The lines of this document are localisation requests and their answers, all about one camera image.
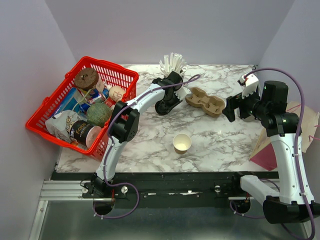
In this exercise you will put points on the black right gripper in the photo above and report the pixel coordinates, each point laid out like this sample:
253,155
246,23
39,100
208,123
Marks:
233,102

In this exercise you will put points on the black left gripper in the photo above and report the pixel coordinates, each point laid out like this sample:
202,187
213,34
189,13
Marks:
176,102

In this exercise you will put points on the brown paper coffee cup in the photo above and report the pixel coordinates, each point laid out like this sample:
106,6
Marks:
181,143

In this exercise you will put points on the black plastic cup lid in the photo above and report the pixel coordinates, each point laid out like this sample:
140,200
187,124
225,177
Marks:
162,108

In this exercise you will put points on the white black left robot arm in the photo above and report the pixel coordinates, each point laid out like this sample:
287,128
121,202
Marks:
163,93

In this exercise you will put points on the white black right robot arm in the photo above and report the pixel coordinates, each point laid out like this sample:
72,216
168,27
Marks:
294,202

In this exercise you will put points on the brown cardboard cup carrier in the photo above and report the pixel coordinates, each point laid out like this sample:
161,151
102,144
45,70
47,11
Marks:
210,104

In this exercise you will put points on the white wrapped straws bunch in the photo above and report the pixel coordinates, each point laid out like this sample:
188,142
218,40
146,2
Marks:
173,62

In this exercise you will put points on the cream bottle with pink print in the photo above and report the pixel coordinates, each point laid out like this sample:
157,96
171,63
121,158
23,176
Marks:
115,92

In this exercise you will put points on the red and white can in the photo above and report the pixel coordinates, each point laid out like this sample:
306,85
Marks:
110,103

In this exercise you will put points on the green round melon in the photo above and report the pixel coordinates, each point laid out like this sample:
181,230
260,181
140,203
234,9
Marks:
98,114

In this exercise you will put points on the blue drink can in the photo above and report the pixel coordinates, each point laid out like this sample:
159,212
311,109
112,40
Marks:
84,106

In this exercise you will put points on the brown lidded round jar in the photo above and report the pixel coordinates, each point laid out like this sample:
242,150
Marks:
86,79

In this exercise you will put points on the black Force tub pink lid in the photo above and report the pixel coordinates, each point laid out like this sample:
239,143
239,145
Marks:
84,133

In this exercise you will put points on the blue flat box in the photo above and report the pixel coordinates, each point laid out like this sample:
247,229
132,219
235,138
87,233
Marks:
71,99

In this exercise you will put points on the white grey snack bag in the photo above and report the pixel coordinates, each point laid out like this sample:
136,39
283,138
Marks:
59,125

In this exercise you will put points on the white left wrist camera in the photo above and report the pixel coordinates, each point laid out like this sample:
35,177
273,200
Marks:
183,91

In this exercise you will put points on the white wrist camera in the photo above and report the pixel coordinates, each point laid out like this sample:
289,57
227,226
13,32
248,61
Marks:
183,91
249,84

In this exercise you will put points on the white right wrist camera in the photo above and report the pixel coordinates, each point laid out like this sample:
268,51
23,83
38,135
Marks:
249,84

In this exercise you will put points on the black table front rail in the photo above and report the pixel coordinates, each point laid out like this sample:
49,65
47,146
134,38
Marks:
165,189

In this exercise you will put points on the aluminium extrusion rail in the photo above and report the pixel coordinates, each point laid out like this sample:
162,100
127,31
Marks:
60,191

